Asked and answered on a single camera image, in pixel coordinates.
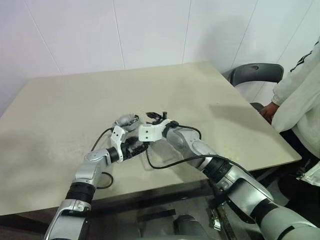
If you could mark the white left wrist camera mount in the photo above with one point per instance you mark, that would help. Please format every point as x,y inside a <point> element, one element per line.
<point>117,133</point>

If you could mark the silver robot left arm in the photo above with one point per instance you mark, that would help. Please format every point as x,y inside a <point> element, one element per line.
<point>87,170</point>

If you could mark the person in white jacket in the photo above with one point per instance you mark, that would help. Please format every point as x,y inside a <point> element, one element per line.
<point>300,87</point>

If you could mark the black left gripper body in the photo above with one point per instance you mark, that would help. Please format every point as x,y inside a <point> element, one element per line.
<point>132,150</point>

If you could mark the black metal table frame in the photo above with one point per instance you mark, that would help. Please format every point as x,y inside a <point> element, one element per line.
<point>150,195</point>

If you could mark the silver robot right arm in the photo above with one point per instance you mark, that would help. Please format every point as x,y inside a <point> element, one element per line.
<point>190,145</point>

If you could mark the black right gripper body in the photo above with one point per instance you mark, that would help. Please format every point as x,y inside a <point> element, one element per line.
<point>161,120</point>

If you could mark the grey folding chair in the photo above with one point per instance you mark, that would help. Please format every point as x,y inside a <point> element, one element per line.
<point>250,72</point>

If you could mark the bystander bare hand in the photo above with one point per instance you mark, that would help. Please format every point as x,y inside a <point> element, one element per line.
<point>268,111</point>

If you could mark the grey round motor lid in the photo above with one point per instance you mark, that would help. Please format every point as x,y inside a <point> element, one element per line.
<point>125,121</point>

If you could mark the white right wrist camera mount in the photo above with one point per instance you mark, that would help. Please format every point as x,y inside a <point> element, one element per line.
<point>150,132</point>

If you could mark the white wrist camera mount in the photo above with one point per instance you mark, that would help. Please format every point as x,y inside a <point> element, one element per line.
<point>150,132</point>
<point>117,133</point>

